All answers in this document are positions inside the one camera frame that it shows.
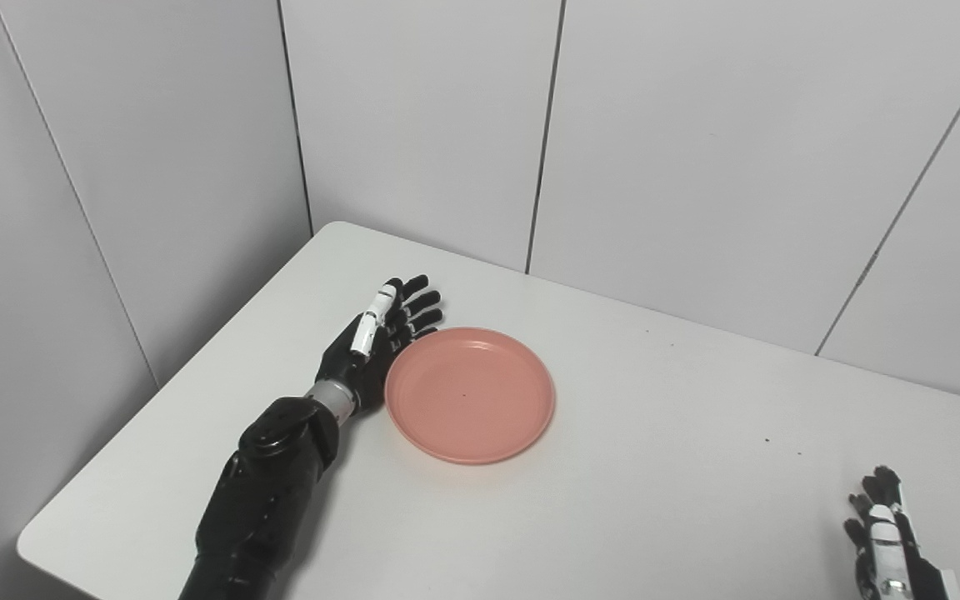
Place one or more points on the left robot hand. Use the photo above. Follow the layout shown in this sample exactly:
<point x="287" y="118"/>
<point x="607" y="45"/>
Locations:
<point x="376" y="342"/>

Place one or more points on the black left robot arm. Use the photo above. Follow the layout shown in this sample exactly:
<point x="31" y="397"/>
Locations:
<point x="267" y="500"/>

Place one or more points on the pink round plate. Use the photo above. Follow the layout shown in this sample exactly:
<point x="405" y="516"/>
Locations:
<point x="469" y="394"/>

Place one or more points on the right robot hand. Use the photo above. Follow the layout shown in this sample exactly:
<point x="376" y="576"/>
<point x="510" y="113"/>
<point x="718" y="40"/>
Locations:
<point x="892" y="546"/>

